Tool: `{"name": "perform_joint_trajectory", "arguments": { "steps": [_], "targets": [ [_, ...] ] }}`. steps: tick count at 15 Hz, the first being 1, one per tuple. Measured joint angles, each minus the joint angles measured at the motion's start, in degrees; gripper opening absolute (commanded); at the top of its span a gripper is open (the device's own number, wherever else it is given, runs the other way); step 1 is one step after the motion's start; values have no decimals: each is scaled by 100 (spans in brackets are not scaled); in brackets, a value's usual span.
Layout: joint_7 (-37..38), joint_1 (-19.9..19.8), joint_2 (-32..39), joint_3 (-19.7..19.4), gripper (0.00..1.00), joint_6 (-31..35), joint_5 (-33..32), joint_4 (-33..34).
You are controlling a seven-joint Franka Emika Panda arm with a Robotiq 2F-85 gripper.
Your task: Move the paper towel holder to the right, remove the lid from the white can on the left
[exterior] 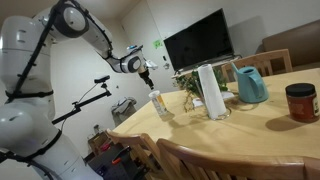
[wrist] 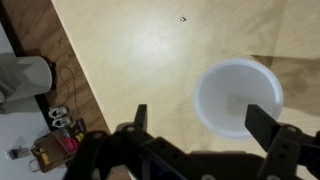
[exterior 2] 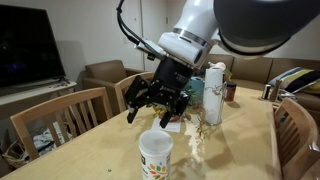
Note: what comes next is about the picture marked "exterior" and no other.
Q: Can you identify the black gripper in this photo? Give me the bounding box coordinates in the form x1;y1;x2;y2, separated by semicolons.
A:
137;67;156;91

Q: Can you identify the white paper towel roll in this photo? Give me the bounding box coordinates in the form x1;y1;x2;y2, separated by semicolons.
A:
196;63;229;121

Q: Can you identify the white printed can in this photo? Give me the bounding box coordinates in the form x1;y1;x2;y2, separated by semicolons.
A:
150;95;169;117

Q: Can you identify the blue watering can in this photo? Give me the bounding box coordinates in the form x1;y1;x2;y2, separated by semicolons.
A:
230;62;270;104

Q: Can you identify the brown jar black lid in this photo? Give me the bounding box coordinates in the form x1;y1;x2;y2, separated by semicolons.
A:
284;82;320;124

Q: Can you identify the grey cloth bundle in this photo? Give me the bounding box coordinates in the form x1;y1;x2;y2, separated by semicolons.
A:
110;96;138;118

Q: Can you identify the potted green plant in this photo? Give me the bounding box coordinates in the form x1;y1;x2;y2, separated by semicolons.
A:
174;67;230;113

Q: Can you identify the wooden dining chair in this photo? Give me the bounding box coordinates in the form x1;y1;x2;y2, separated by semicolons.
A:
156;137;320;180
220;48;294;83
105;128;168;180

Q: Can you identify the black flat screen television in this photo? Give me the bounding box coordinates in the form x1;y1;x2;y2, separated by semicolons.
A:
162;8;235;72

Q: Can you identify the wooden crate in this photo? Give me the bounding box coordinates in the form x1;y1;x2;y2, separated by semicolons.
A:
87;131;113;156

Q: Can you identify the black equipment cart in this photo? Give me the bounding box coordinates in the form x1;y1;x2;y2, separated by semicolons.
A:
86;143;148;180

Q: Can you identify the brown armchair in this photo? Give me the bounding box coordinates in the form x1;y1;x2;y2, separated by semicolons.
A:
260;18;320;72

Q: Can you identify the green wall note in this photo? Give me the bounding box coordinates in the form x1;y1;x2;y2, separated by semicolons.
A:
152;38;164;50

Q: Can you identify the black camera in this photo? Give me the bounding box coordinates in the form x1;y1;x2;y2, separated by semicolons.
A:
93;74;111;85

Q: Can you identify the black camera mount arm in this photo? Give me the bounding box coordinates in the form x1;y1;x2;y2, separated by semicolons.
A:
51;83;113;126

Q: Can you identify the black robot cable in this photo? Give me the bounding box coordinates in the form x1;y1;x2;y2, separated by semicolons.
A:
0;0;114;180

